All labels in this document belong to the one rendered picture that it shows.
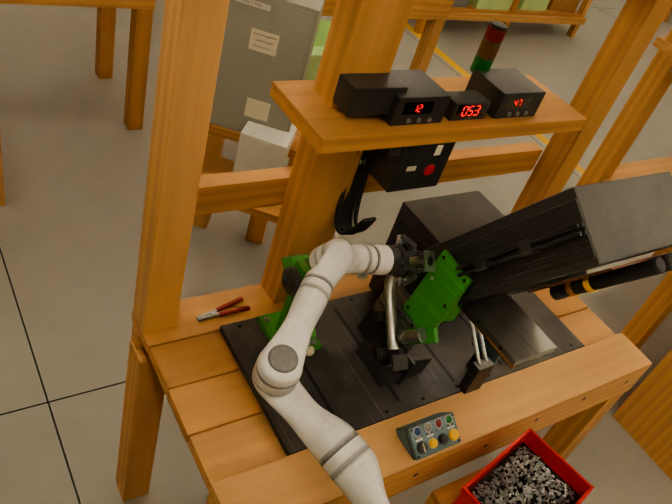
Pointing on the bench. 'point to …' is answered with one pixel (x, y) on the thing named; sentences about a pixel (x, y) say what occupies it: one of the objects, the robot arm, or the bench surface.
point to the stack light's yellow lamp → (487, 51)
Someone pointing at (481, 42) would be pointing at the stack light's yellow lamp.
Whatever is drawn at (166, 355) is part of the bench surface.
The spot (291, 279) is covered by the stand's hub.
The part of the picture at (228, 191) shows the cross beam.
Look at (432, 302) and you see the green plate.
